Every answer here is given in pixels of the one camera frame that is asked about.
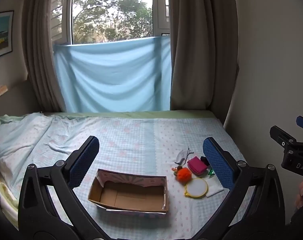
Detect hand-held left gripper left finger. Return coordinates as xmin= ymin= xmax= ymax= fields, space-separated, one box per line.
xmin=18 ymin=135 xmax=104 ymax=240

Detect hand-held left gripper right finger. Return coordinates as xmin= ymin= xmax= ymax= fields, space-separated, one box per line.
xmin=199 ymin=137 xmax=286 ymax=240

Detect pink zip pouch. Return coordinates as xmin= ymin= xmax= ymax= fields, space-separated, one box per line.
xmin=187 ymin=156 xmax=208 ymax=175

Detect white tissue packet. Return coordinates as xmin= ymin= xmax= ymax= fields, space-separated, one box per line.
xmin=206 ymin=177 xmax=224 ymax=198

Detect yellow-rimmed round mesh pouch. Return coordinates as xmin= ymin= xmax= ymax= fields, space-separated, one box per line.
xmin=184 ymin=178 xmax=208 ymax=199

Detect orange pompom keychain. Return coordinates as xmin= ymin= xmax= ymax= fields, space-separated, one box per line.
xmin=172 ymin=165 xmax=192 ymax=183

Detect grey lens cloth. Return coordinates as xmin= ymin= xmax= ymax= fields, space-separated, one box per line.
xmin=175 ymin=147 xmax=194 ymax=165

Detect cardboard box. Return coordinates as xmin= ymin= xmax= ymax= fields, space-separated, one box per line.
xmin=88 ymin=169 xmax=169 ymax=215

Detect person's right hand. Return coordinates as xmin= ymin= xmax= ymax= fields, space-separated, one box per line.
xmin=295 ymin=177 xmax=303 ymax=209

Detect floral checked blanket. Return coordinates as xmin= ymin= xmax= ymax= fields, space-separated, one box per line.
xmin=0 ymin=112 xmax=247 ymax=232

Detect white and yellow cloth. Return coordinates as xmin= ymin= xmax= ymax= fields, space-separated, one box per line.
xmin=0 ymin=177 xmax=19 ymax=228

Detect light blue hanging sheet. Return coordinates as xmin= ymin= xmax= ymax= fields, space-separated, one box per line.
xmin=53 ymin=36 xmax=172 ymax=113

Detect beige headboard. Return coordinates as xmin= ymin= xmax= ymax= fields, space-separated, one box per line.
xmin=0 ymin=80 xmax=40 ymax=118

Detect beige curtain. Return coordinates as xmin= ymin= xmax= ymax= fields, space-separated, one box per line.
xmin=167 ymin=0 xmax=239 ymax=111
xmin=21 ymin=0 xmax=74 ymax=113

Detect green trees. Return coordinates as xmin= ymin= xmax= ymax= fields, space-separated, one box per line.
xmin=72 ymin=0 xmax=154 ymax=44

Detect white window frame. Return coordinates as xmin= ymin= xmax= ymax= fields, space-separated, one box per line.
xmin=50 ymin=0 xmax=171 ymax=45

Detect framed wall picture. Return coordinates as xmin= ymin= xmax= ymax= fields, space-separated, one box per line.
xmin=0 ymin=10 xmax=14 ymax=61

